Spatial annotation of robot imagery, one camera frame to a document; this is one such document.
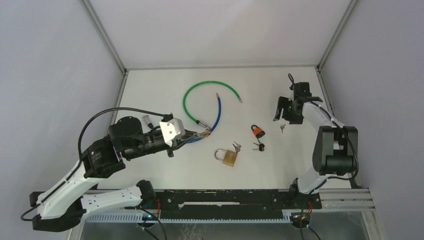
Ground green cable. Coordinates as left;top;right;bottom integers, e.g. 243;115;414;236
182;80;243;128

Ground orange black key fob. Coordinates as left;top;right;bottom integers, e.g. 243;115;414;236
250;124;266;139

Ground large brass padlock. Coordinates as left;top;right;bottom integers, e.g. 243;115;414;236
214;149;238;167

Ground small brass padlock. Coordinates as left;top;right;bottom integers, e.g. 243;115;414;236
198;131;212;138

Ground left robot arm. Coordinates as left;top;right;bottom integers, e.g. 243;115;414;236
30;116;198;233

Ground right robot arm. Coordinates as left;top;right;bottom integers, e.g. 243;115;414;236
273;82;359;208

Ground large padlock silver keys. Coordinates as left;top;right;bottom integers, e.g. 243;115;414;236
232;141;242;153

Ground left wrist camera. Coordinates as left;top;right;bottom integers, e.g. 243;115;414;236
159;118;186;147

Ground blue cable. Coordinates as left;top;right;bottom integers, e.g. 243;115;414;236
145;92;223;145

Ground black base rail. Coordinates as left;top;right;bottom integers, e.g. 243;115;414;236
137;189;323;219

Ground right black camera cable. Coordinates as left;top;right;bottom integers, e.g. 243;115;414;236
287;72;360;181

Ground black camera cable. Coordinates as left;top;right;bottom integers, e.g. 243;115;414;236
287;72;360;181
20;107;174;222

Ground left black camera cable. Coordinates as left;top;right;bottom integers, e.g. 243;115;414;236
20;107;174;222

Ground white slotted cable duct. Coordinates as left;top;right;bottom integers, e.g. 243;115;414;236
85;212;293;224

